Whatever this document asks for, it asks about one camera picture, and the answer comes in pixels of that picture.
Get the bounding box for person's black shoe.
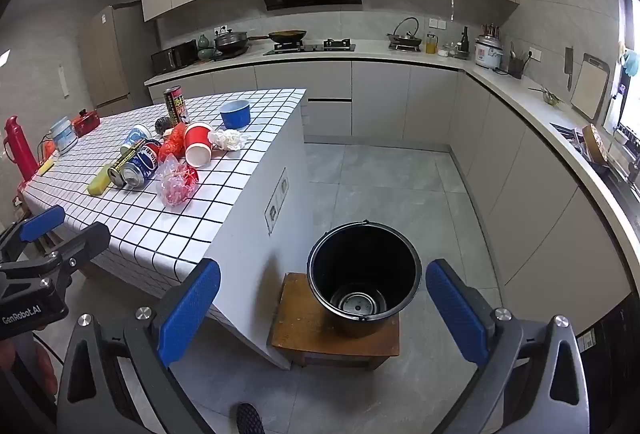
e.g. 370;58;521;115
235;403;266;434

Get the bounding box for white rice cooker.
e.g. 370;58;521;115
474;34;503;70

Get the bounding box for yellow sponge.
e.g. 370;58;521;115
87;163;116;196

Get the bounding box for pot with glass lid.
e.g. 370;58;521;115
214;28;249;56

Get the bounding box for white tissue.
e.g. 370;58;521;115
207;129;252;154

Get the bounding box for beige fridge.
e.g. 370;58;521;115
77;4;161;117

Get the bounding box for red paper cup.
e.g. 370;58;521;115
184;122;213;168

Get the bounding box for round wooden board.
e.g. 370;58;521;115
581;124;608;165

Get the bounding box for blue cola can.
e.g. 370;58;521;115
121;140;163;190

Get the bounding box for kitchen window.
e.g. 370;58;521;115
602;0;640;135

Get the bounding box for white cutting board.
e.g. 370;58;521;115
570;53;611;122

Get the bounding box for red mesh bag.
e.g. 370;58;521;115
159;122;188;162

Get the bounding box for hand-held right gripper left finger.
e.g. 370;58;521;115
56;258;236;434

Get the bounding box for black built-in appliance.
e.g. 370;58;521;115
575;286;640;434

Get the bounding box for clear red plastic wrapper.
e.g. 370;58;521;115
156;154;200;207

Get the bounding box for white tiled kitchen island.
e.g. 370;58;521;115
17;88;308;370

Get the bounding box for clear container with blue lid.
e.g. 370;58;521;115
49;115;78;155

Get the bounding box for small black yellow can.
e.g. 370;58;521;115
107;139;151;187

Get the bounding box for black microwave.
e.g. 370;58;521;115
151;39;199;75

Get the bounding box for grey kitchen counter cabinets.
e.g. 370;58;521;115
145;41;640;330

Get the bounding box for blue cloth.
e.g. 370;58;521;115
620;49;640;77

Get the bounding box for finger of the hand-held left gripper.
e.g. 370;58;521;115
30;221;111;300
0;205;66;265

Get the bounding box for black utensil holder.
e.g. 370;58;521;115
507;41;526;80

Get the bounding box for black kettle on stand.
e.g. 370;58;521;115
386;17;423;51

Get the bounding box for black wok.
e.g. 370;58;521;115
248;29;307;46

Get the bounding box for blue white paper cup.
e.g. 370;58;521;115
120;124;152;155

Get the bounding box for small wooden stool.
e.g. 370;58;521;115
267;271;401;371

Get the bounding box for red thermos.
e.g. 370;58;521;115
4;115;40;182

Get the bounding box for blue bowl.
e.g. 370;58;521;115
220;100;251;131

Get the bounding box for teal vase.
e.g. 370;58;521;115
196;34;217;61

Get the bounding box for black gas stove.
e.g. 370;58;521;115
263;39;356;56

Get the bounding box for kitchen sink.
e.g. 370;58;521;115
550;121;640;195

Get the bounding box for island socket panel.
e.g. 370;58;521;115
264;168;292;236

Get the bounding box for small red pot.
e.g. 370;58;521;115
70;109;101;138

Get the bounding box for black plastic bucket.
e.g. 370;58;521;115
306;220;422;339

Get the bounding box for small dish with chopsticks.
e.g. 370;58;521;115
530;86;563;105

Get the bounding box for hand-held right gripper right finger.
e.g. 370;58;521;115
425;258;588;434

